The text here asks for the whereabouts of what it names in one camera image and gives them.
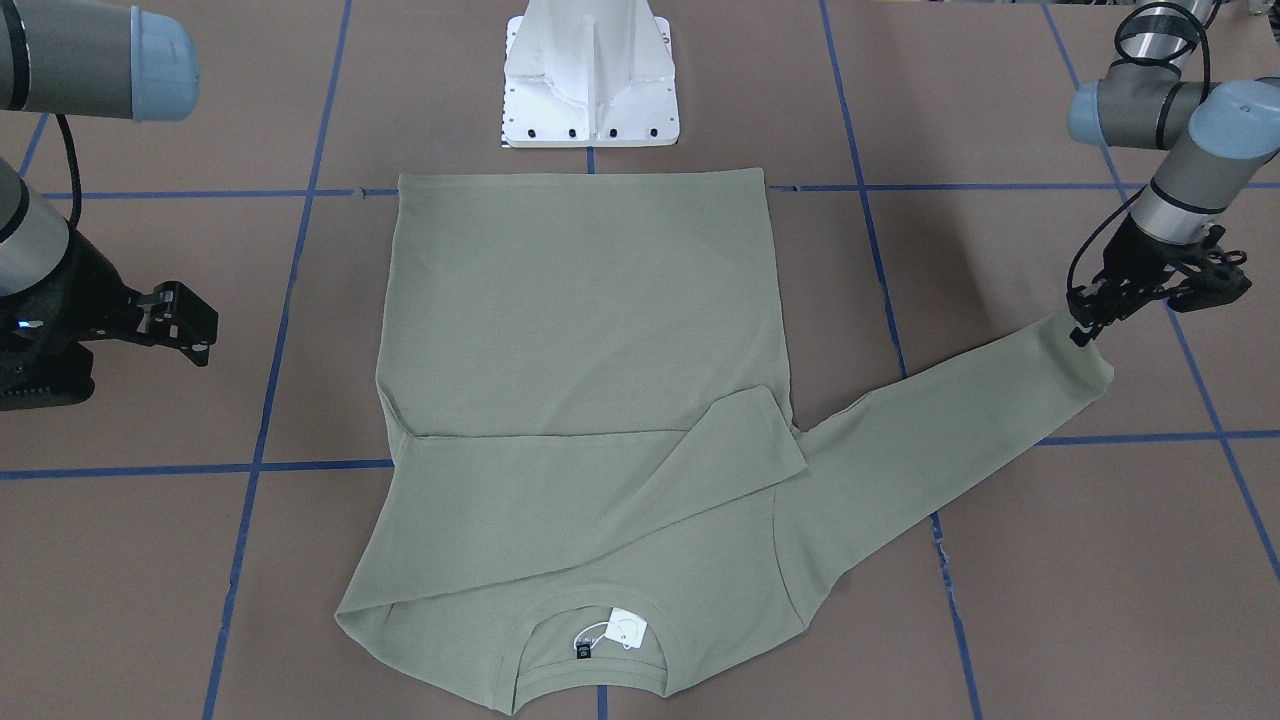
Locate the olive green long-sleeve shirt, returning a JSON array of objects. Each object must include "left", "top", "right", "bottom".
[{"left": 335, "top": 168, "right": 1114, "bottom": 715}]

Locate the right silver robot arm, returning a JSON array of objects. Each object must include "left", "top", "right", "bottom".
[{"left": 1, "top": 1, "right": 220, "bottom": 413}]

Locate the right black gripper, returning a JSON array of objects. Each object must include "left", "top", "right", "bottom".
[{"left": 1, "top": 231, "right": 219, "bottom": 413}]

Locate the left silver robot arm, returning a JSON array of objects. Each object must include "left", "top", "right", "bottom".
[{"left": 1065, "top": 1, "right": 1279, "bottom": 347}]

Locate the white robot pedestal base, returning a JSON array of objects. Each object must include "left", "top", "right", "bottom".
[{"left": 500, "top": 1, "right": 681, "bottom": 149}]

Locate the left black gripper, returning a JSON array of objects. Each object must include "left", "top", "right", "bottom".
[{"left": 1066, "top": 218, "right": 1252, "bottom": 347}]

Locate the white shirt hang tag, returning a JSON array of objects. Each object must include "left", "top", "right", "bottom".
[{"left": 572, "top": 609, "right": 649, "bottom": 659}]

